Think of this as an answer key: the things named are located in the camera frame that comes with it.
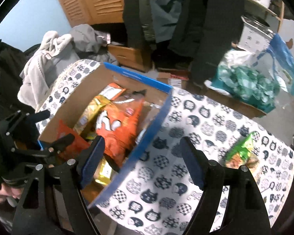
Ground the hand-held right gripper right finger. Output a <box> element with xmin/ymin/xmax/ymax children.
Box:
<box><xmin>179</xmin><ymin>136</ymin><xmax>271</xmax><ymax>235</ymax></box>

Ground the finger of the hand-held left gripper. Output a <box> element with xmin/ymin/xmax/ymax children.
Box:
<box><xmin>42</xmin><ymin>133</ymin><xmax>75</xmax><ymax>156</ymax></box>
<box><xmin>22</xmin><ymin>109</ymin><xmax>51</xmax><ymax>124</ymax></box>

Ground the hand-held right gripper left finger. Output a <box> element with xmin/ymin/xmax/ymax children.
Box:
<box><xmin>12</xmin><ymin>135</ymin><xmax>106</xmax><ymax>235</ymax></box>

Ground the small orange snack bag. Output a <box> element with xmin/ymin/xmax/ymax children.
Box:
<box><xmin>56</xmin><ymin>119</ymin><xmax>92</xmax><ymax>160</ymax></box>

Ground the yellow snack packet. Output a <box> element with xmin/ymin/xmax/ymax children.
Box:
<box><xmin>93</xmin><ymin>156</ymin><xmax>118</xmax><ymax>184</ymax></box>
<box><xmin>73</xmin><ymin>95</ymin><xmax>111</xmax><ymax>138</ymax></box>

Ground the large orange snack bag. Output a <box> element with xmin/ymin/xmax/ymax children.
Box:
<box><xmin>94</xmin><ymin>100</ymin><xmax>145</xmax><ymax>160</ymax></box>

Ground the green snack bag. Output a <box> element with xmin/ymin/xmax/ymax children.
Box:
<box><xmin>224</xmin><ymin>132</ymin><xmax>260</xmax><ymax>175</ymax></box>

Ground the blue cardboard box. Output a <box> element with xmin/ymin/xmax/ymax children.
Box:
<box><xmin>38</xmin><ymin>62</ymin><xmax>173</xmax><ymax>209</ymax></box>

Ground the orange and white snack packet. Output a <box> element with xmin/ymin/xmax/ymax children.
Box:
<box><xmin>97</xmin><ymin>83</ymin><xmax>127</xmax><ymax>101</ymax></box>

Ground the person's left hand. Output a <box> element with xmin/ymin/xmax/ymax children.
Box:
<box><xmin>0</xmin><ymin>183</ymin><xmax>23</xmax><ymax>204</ymax></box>

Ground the cat print tablecloth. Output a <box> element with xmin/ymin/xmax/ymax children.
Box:
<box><xmin>35</xmin><ymin>59</ymin><xmax>294</xmax><ymax>235</ymax></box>

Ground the light fluffy robe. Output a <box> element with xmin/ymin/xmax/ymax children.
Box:
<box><xmin>18</xmin><ymin>30</ymin><xmax>74</xmax><ymax>108</ymax></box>

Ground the flat cardboard box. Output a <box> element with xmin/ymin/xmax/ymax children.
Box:
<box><xmin>186</xmin><ymin>80</ymin><xmax>268</xmax><ymax>118</ymax></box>

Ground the grey garment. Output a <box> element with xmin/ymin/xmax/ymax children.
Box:
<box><xmin>68</xmin><ymin>24</ymin><xmax>118</xmax><ymax>64</ymax></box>

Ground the teal filled plastic bag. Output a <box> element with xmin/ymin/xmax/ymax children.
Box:
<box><xmin>210</xmin><ymin>64</ymin><xmax>281</xmax><ymax>111</ymax></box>

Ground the brown cardboard box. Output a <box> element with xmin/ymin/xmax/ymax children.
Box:
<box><xmin>107</xmin><ymin>43</ymin><xmax>153</xmax><ymax>72</ymax></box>

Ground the wooden louvre door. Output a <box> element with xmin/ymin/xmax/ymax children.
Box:
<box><xmin>50</xmin><ymin>0</ymin><xmax>126</xmax><ymax>28</ymax></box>

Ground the blue and white plastic bag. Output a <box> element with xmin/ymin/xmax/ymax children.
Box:
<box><xmin>257</xmin><ymin>33</ymin><xmax>294</xmax><ymax>96</ymax></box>

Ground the black coat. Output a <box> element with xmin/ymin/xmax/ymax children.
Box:
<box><xmin>169</xmin><ymin>0</ymin><xmax>246</xmax><ymax>84</ymax></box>

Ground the olive coat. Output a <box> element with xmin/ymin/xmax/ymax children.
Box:
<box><xmin>122</xmin><ymin>0</ymin><xmax>158</xmax><ymax>42</ymax></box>

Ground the white printed box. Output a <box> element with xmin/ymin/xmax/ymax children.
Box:
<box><xmin>240</xmin><ymin>17</ymin><xmax>278</xmax><ymax>52</ymax></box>

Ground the grey jacket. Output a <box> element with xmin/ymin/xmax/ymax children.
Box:
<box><xmin>147</xmin><ymin>0</ymin><xmax>187</xmax><ymax>45</ymax></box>

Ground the wooden shelf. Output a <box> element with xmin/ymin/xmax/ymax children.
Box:
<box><xmin>242</xmin><ymin>0</ymin><xmax>285</xmax><ymax>28</ymax></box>

